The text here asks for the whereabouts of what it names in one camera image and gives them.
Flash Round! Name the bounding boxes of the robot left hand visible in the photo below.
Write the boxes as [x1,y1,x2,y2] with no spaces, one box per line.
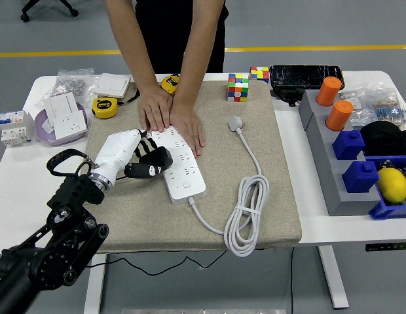
[92,128,164,184]

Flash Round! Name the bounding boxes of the person's left hand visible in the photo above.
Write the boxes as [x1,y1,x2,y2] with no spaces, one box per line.
[169,103,206,158]

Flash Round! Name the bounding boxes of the person's right hand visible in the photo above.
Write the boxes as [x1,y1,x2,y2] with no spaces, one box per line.
[137,85,174,133]

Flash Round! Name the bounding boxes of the black plug with cord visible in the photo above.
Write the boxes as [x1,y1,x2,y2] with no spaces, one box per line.
[86,146,268,277]

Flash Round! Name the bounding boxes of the white power strip with cord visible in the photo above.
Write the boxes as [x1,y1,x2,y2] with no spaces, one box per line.
[151,115,271,258]

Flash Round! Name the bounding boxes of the yellow tape measure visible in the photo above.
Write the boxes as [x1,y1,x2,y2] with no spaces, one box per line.
[91,97,119,119]
[160,74,181,97]

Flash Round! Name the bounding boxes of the large colourful puzzle cube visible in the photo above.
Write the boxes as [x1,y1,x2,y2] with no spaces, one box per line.
[227,72,250,103]

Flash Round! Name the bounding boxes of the purple bowl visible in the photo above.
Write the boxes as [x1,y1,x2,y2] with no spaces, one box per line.
[34,103,90,147]

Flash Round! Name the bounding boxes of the clear bag of screws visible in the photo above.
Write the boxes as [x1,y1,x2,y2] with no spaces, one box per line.
[34,67,101,107]

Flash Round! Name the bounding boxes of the grey-brown mat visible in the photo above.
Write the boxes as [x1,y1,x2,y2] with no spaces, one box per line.
[84,80,303,254]

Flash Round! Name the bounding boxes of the small colourful puzzle cube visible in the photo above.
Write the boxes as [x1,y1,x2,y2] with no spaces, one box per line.
[249,65,270,84]

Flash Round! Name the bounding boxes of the small black device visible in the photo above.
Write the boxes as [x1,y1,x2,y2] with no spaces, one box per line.
[271,87,305,108]

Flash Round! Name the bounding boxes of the white circuit breaker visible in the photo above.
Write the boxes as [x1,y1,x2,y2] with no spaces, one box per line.
[0,110,35,148]

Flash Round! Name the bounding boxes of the black wrapped tray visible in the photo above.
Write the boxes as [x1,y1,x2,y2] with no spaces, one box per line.
[269,63,346,91]

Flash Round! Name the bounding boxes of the white table leg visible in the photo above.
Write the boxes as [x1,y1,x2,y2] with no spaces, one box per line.
[317,245,350,310]
[83,253,108,314]

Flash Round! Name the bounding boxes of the orange cylinder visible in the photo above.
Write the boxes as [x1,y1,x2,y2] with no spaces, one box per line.
[316,76,342,107]
[325,99,354,132]

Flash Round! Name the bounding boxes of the black office chair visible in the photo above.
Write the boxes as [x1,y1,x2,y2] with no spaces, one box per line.
[20,0,79,23]

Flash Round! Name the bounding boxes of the grey peg block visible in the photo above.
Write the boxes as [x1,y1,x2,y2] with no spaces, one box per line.
[298,88,382,217]

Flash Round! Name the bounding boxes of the blue block with knob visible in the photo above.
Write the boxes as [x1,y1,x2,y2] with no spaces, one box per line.
[341,160,380,194]
[332,130,366,161]

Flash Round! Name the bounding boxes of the clear bag of parts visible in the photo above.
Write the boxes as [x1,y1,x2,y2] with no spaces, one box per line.
[339,90,377,130]

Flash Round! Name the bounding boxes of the black cloth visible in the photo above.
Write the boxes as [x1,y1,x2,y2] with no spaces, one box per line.
[359,120,406,157]

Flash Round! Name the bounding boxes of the clear bag of resistors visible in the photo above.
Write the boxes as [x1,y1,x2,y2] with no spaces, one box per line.
[369,81,406,128]

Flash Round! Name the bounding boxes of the yellow lemon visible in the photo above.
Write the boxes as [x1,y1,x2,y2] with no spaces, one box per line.
[376,167,406,205]

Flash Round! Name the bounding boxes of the blue plastic bin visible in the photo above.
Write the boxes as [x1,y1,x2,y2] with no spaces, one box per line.
[366,155,406,220]

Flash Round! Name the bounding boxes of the black table control panel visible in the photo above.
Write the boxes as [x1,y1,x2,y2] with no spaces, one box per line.
[365,241,406,253]

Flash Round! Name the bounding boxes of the black tape measure strap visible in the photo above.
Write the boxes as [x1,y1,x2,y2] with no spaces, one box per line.
[117,87,141,107]

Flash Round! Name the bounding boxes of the white wall socket plate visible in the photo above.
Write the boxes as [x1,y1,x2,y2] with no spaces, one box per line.
[54,111,88,141]

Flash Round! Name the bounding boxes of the white wall switch panel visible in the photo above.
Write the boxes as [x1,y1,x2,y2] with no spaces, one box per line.
[91,72,131,99]

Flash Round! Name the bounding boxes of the white switch plate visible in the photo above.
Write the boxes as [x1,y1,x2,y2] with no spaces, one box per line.
[43,92,80,128]

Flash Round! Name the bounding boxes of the thin black hanging cable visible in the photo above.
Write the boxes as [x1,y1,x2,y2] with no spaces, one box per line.
[289,247,295,314]

